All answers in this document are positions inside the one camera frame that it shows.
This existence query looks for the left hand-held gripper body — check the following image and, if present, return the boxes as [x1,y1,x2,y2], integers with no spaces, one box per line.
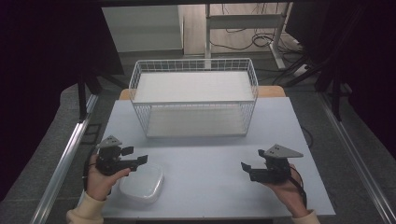
[94,135,138,177]

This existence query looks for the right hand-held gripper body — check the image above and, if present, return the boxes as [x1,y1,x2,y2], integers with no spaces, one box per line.
[248,143,304,185]

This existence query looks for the white plastic lidded container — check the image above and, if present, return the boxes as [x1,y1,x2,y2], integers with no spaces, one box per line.
[118,162,165,204]

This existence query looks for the person's left hand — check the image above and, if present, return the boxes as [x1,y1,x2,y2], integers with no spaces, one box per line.
[85,153,132,202]

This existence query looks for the person's right hand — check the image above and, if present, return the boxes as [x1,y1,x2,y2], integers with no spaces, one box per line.
[262,162,309,219]

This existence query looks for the black metal stand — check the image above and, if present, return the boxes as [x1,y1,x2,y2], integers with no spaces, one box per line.
[284,3,368,122]
[76,71,129,123]

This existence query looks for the white power strip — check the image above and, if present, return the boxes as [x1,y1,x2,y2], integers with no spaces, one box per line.
[291,63,310,78]

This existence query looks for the dark curtain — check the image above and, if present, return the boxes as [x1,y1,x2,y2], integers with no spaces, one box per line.
[284,0,396,150]
[0,0,125,202]

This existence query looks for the white cabinet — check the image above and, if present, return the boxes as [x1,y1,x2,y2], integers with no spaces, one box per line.
[101,4,185,54]

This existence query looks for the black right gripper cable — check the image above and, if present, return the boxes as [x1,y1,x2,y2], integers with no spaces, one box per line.
[289,163,308,209]

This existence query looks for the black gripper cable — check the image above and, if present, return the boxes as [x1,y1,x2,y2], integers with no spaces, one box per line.
[81,154,96,191]
[289,163,308,209]

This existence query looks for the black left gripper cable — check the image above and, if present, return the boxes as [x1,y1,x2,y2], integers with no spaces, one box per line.
[81,154,96,191]

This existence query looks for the aluminium floor rail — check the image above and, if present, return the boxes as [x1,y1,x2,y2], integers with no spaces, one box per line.
[29,92,100,224]
[317,91,396,224]

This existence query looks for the white wire basket rack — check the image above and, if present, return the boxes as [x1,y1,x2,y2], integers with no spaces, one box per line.
[128,57,260,139]

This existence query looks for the black floor cables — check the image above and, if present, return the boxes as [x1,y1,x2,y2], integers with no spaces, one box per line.
[208,3,309,86]

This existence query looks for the white metal desk frame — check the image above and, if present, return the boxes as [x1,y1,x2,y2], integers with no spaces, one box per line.
[204,2,294,70]

